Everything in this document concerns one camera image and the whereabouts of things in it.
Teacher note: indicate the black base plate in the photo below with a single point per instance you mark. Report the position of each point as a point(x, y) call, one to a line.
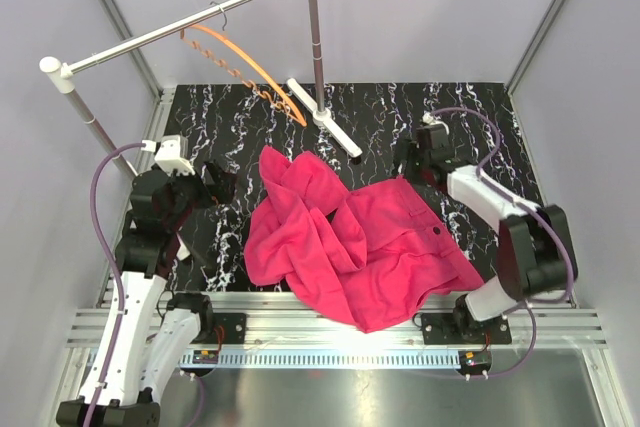
point(443, 328)
point(228, 328)

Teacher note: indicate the aluminium frame rail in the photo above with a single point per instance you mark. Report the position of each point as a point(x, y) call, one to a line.
point(280, 320)

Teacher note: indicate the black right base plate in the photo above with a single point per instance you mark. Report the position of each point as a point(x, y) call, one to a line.
point(443, 328)

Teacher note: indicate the controller board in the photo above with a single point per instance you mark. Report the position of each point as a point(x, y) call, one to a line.
point(205, 356)
point(476, 358)

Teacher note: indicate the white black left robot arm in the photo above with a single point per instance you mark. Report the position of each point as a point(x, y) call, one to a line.
point(133, 365)

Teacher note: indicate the pink trousers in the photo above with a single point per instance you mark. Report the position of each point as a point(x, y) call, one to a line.
point(368, 258)

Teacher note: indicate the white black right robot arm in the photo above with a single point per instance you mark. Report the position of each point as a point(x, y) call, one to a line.
point(535, 253)

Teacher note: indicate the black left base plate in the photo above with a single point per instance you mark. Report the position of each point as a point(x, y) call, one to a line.
point(228, 328)

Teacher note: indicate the right controller board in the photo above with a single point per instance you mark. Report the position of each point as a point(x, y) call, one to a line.
point(476, 358)

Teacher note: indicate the slotted white cable duct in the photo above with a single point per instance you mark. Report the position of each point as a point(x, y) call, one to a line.
point(235, 358)

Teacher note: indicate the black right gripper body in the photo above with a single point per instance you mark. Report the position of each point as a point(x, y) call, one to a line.
point(416, 164)

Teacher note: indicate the silver white clothes rack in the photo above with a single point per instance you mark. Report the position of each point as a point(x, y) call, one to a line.
point(292, 100)

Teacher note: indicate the left controller board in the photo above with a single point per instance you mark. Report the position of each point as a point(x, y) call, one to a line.
point(205, 356)

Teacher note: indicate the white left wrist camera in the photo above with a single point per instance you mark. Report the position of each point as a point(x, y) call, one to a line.
point(170, 155)

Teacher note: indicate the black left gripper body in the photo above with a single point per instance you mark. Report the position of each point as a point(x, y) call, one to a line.
point(190, 194)

